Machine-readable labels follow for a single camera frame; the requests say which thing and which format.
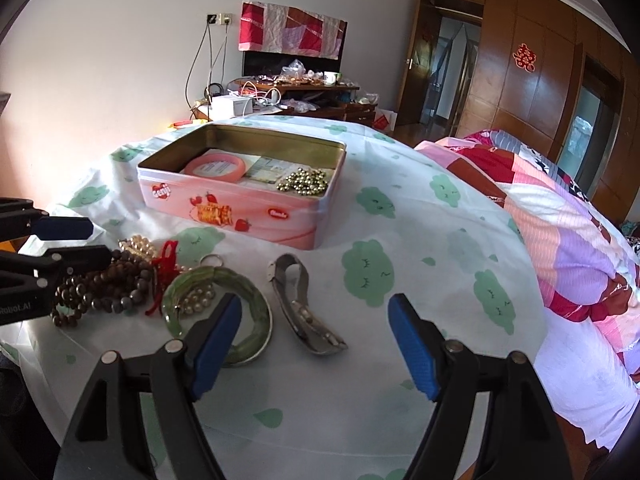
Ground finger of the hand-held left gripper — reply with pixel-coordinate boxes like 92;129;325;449
0;245;114;295
0;198;94;242

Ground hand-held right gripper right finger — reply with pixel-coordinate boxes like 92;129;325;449
387;294;573;480

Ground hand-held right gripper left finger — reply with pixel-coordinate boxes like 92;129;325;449
52;292;243;480

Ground brown bead bracelet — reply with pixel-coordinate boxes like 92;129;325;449
50;249;157;330

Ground green jade bangle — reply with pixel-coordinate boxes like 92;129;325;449
161;266;274;367

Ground pearl necklace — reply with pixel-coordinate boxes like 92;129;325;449
118;234;221;317

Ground red knot tassel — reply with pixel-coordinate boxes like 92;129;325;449
145;240;180;317

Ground metal watch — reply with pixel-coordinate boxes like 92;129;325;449
266;253;349;357

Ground pink tin box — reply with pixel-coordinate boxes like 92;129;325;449
136;122;348;251

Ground white cloud print bedsheet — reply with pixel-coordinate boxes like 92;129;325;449
0;110;551;480

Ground pink tape roll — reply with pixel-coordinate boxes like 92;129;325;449
182;155;247;179

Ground paper cards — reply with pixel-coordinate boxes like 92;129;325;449
239;156;301;186

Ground pink patchwork quilt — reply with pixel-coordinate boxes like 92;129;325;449
415;129;640;386

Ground white box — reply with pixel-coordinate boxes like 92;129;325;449
210;95;256;120

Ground red gift bag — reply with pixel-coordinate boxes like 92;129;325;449
372;109;398;133

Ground black television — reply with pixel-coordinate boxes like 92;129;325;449
242;50;344;82

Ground wooden television stand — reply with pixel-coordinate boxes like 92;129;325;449
192;77;378;128

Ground wooden door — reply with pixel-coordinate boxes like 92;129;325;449
397;0;483;127

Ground wooden wardrobe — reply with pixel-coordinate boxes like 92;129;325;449
415;0;640;211

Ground red patchwork cloth cover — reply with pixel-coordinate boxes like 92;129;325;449
238;1;348;58

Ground red paper decoration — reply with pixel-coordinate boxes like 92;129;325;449
511;43;537;73

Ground hanging cables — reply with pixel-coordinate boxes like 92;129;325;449
186;22;228;107

